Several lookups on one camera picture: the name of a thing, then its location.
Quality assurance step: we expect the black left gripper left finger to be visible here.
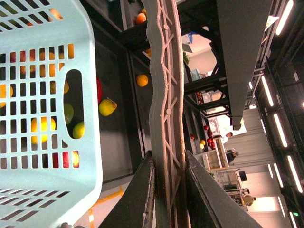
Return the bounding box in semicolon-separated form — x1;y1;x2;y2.
99;150;155;228

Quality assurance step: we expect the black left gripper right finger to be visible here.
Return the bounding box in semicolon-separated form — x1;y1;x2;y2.
185;151;261;228

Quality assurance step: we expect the light blue plastic shopping basket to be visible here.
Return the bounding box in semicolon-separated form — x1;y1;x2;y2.
0;0;186;228

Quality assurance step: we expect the green apple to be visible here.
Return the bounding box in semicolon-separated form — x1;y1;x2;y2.
64;103;74;124

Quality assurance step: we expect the red chili pepper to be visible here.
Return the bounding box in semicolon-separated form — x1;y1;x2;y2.
96;77;103;103

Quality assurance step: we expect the yellow round pear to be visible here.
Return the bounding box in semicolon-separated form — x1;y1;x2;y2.
136;74;149;87

